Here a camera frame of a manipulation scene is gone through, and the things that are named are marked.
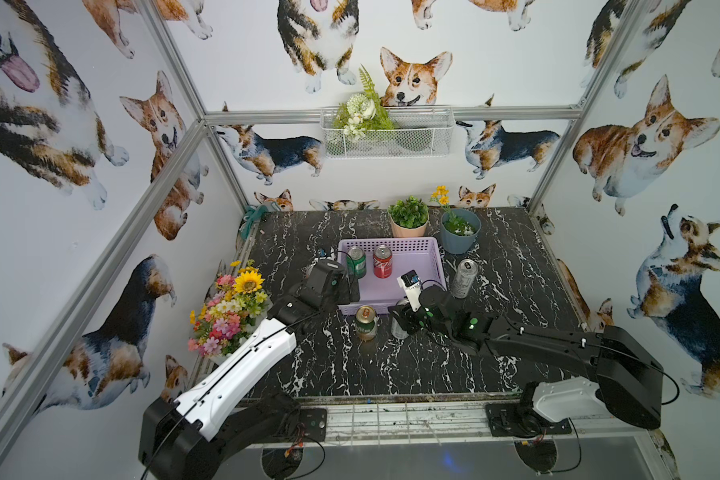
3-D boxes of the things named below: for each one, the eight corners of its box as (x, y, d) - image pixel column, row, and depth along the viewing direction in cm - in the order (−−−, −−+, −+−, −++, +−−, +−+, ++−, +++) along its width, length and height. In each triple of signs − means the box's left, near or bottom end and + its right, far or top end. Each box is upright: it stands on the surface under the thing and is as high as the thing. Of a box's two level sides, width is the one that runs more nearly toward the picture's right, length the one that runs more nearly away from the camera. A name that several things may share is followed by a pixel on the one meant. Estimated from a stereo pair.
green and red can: (357, 341, 90) (355, 325, 81) (358, 322, 94) (356, 305, 85) (376, 341, 90) (375, 325, 81) (376, 322, 94) (376, 305, 85)
